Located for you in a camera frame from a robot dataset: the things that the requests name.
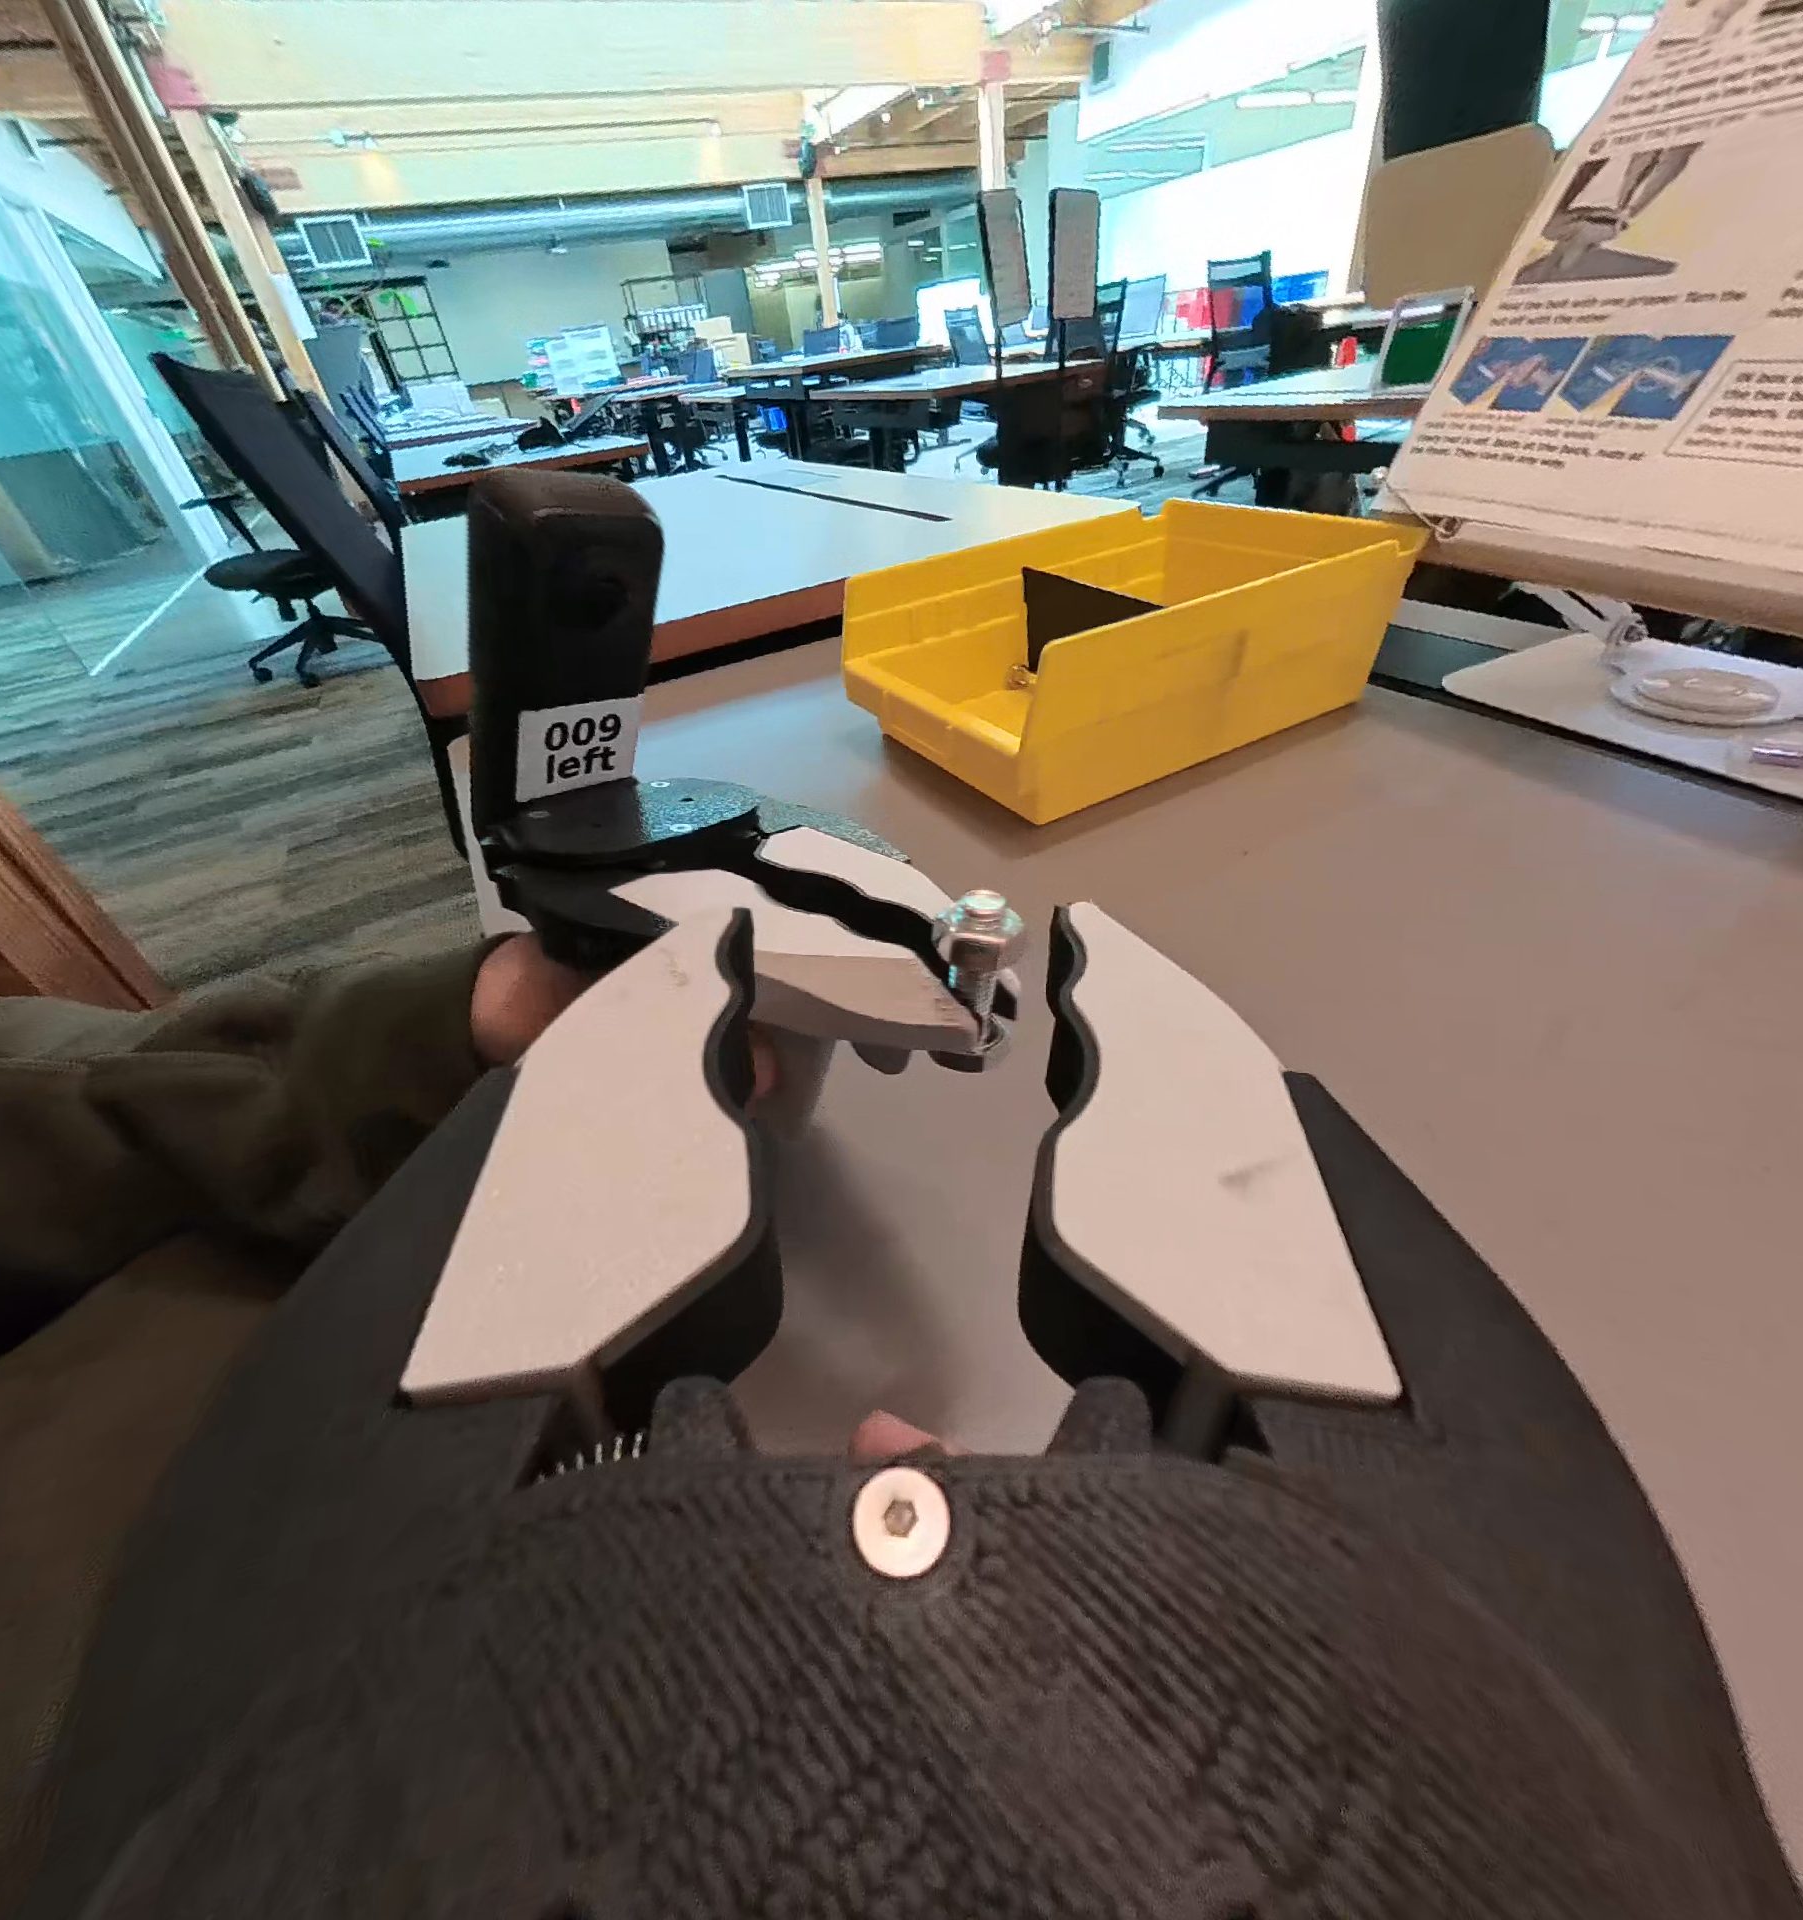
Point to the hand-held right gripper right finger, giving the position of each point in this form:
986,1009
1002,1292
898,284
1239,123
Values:
1203,1183

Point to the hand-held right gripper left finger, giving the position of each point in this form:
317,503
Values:
615,1183

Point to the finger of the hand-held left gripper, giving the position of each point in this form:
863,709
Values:
843,991
843,869

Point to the silver metal bolt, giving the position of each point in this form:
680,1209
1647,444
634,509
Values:
987,1001

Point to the yellow plastic bin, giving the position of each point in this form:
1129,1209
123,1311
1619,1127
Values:
1142,705

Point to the person's left forearm olive sleeve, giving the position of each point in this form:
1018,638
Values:
165,1119

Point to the grey desk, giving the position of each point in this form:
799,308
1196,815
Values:
1442,1080

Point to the long background desk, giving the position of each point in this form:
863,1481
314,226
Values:
962,381

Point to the background wooden-top desk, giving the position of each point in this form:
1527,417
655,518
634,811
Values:
1278,404

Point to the person's left hand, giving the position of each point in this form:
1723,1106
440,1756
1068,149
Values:
519,1001

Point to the person's right hand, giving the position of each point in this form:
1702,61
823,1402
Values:
898,1431

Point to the white table with wooden edge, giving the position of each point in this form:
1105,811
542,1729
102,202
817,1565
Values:
781,539

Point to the tall black mesh office chair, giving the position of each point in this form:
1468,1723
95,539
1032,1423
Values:
317,509

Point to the black office chair with armrests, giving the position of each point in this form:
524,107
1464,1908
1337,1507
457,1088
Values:
263,574

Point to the black bin divider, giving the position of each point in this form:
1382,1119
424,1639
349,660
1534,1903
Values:
1079,615

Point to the black partition panel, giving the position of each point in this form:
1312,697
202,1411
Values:
1075,253
1002,263

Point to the wooden panel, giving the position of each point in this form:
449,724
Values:
17,887

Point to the white stand base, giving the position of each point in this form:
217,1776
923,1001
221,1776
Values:
1564,675

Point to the person's leg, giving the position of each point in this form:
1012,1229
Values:
45,1499

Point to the small purple cylinder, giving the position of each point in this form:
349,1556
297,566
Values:
1783,754

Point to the laptop with green screen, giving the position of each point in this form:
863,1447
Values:
1419,345

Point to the printed instruction sheet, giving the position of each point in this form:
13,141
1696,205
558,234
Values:
1638,299

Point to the black pillar wrap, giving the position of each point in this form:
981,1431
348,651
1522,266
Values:
1455,74

